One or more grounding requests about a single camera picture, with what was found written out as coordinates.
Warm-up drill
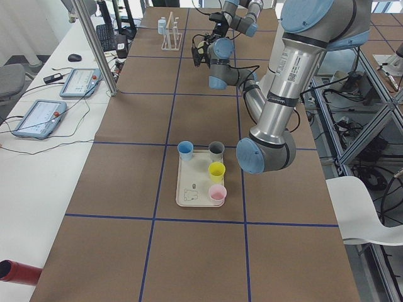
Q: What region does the red cylinder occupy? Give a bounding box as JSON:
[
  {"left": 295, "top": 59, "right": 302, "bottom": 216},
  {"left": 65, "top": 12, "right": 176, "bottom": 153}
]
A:
[{"left": 1, "top": 260, "right": 42, "bottom": 286}]

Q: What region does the light blue plastic cup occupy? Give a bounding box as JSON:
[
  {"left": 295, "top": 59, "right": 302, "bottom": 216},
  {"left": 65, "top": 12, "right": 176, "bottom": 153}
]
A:
[{"left": 157, "top": 18, "right": 166, "bottom": 35}]

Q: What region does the white wire cup rack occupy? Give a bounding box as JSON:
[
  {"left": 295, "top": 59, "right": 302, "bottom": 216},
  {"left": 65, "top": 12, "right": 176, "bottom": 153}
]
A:
[{"left": 160, "top": 11, "right": 182, "bottom": 51}]

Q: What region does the grey office chair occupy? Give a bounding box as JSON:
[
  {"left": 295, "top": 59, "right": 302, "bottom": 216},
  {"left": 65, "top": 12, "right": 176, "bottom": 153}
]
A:
[{"left": 1, "top": 64, "right": 26, "bottom": 106}]

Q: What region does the black keyboard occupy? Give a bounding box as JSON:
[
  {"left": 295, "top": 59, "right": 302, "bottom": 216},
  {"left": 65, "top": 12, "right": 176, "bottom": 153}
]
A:
[{"left": 96, "top": 24, "right": 116, "bottom": 52}]

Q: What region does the grey plastic cup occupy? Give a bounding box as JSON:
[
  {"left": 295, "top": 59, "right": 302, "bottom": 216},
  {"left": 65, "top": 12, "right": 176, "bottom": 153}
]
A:
[{"left": 208, "top": 141, "right": 225, "bottom": 162}]

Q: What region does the white chair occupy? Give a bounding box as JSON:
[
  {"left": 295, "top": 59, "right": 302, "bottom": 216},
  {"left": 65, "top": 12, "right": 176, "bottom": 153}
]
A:
[{"left": 326, "top": 176, "right": 402, "bottom": 246}]

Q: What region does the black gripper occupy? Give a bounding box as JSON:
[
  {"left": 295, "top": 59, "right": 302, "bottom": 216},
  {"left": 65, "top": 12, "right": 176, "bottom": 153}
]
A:
[
  {"left": 196, "top": 42, "right": 210, "bottom": 67},
  {"left": 213, "top": 19, "right": 229, "bottom": 38}
]

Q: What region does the teach pendant tablet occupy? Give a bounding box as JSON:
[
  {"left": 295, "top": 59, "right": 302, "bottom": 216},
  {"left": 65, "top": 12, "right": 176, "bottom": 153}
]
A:
[
  {"left": 11, "top": 99, "right": 67, "bottom": 139},
  {"left": 59, "top": 69, "right": 102, "bottom": 98}
]

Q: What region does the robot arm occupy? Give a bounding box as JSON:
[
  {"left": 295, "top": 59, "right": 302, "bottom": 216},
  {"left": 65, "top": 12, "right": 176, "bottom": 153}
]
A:
[
  {"left": 209, "top": 0, "right": 264, "bottom": 41},
  {"left": 192, "top": 1, "right": 372, "bottom": 174}
]

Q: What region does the near teach pendant tablet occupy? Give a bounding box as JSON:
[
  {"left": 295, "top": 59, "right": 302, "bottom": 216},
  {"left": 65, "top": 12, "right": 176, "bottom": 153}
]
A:
[{"left": 11, "top": 99, "right": 67, "bottom": 139}]

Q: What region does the cream plastic tray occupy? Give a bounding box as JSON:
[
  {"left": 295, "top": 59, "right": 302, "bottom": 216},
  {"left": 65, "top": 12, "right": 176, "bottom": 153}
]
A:
[{"left": 176, "top": 150, "right": 224, "bottom": 208}]

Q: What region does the yellow plastic cup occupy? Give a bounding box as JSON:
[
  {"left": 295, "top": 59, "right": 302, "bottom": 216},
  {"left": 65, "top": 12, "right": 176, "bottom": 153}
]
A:
[{"left": 208, "top": 162, "right": 226, "bottom": 183}]

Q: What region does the aluminium frame post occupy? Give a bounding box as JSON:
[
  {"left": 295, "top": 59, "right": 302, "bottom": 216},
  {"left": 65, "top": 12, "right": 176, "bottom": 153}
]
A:
[{"left": 72, "top": 0, "right": 117, "bottom": 96}]

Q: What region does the black computer mouse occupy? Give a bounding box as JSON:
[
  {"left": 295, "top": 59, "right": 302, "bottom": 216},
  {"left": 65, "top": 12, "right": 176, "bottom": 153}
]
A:
[{"left": 67, "top": 53, "right": 82, "bottom": 62}]

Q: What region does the far teach pendant tablet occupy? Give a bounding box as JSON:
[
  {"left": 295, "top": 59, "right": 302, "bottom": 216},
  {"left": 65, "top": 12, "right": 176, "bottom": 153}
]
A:
[{"left": 59, "top": 69, "right": 102, "bottom": 98}]

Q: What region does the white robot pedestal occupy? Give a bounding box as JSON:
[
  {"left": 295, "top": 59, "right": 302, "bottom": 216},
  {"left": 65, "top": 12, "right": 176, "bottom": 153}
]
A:
[{"left": 248, "top": 18, "right": 297, "bottom": 112}]

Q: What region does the pink plastic cup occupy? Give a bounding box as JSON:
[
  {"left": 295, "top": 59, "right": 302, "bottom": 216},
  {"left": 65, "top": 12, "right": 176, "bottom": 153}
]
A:
[{"left": 208, "top": 184, "right": 227, "bottom": 204}]

